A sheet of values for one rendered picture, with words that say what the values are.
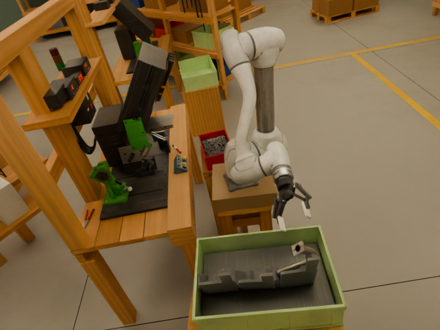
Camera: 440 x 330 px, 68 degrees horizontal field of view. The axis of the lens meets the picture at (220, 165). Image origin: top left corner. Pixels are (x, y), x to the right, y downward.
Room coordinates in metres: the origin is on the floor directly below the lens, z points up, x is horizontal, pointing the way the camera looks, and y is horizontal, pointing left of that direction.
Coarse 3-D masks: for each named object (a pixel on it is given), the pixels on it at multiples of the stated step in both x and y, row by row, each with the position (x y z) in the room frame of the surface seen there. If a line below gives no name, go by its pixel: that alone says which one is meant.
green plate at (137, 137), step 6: (126, 120) 1.90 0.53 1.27; (132, 120) 1.89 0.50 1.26; (138, 120) 1.89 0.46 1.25; (126, 126) 1.89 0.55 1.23; (132, 126) 1.89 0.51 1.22; (138, 126) 1.88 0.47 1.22; (132, 132) 1.88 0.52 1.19; (138, 132) 1.87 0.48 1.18; (144, 132) 1.87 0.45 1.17; (132, 138) 1.87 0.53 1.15; (138, 138) 1.86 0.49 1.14; (144, 138) 1.86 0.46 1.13; (132, 144) 1.86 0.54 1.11; (138, 144) 1.85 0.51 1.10; (144, 144) 1.85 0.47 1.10; (132, 150) 1.85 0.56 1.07
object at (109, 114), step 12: (108, 108) 2.20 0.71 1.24; (120, 108) 2.16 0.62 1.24; (96, 120) 2.04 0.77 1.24; (108, 120) 2.00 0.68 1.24; (96, 132) 1.95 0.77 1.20; (108, 132) 1.94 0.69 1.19; (120, 132) 1.94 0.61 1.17; (108, 144) 1.94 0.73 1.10; (120, 144) 1.94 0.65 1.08; (108, 156) 1.94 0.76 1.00
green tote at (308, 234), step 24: (216, 240) 1.06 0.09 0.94; (240, 240) 1.05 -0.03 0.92; (264, 240) 1.04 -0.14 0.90; (288, 240) 1.02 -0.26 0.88; (312, 240) 1.01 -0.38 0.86; (336, 288) 0.70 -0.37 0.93; (192, 312) 0.70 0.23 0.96; (264, 312) 0.64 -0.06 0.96; (288, 312) 0.63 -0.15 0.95; (312, 312) 0.62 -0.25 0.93; (336, 312) 0.61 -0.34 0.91
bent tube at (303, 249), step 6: (294, 246) 0.76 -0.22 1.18; (300, 246) 0.74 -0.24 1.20; (294, 252) 0.74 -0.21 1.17; (300, 252) 0.73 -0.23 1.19; (306, 252) 0.74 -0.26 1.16; (312, 252) 0.74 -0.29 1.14; (294, 264) 0.80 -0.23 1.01; (300, 264) 0.78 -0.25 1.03; (276, 270) 0.82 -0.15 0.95; (282, 270) 0.80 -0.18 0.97; (288, 270) 0.79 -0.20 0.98
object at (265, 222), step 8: (224, 216) 1.34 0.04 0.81; (232, 216) 1.38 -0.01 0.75; (240, 216) 1.37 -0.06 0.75; (248, 216) 1.36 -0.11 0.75; (256, 216) 1.34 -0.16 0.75; (264, 216) 1.32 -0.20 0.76; (224, 224) 1.34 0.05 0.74; (232, 224) 1.34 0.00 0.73; (240, 224) 1.35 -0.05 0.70; (248, 224) 1.34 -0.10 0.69; (256, 224) 1.34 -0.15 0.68; (264, 224) 1.32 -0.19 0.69; (224, 232) 1.34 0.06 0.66; (232, 232) 1.34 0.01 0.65
